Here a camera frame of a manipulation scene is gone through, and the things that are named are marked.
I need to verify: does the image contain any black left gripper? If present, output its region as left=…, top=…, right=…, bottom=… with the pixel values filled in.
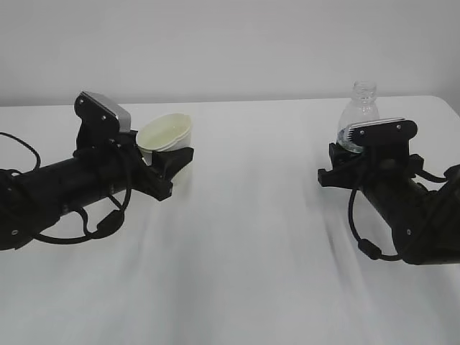
left=73, top=131, right=194, bottom=201

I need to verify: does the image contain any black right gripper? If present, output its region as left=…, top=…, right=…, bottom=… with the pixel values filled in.
left=318, top=142, right=424, bottom=189

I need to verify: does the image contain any white paper cup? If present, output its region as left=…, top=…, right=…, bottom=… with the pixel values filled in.
left=136, top=113, right=193, bottom=164

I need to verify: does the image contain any clear green-label water bottle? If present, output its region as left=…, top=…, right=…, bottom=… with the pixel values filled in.
left=336, top=80, right=380, bottom=153

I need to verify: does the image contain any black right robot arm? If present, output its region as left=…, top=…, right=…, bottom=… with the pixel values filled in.
left=318, top=142, right=459, bottom=265

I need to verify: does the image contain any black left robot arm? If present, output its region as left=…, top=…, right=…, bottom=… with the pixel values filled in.
left=1, top=132, right=194, bottom=250

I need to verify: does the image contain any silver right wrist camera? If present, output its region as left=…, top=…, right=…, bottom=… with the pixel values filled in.
left=344, top=118, right=418, bottom=147

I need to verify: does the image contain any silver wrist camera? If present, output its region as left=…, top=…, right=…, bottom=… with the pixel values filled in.
left=344, top=118, right=418, bottom=147
left=74, top=91, right=131, bottom=138

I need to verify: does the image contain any black left camera cable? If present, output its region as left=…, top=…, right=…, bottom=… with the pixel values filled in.
left=0, top=132, right=132, bottom=245

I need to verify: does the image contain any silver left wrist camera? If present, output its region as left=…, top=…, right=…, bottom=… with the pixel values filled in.
left=74, top=91, right=131, bottom=138

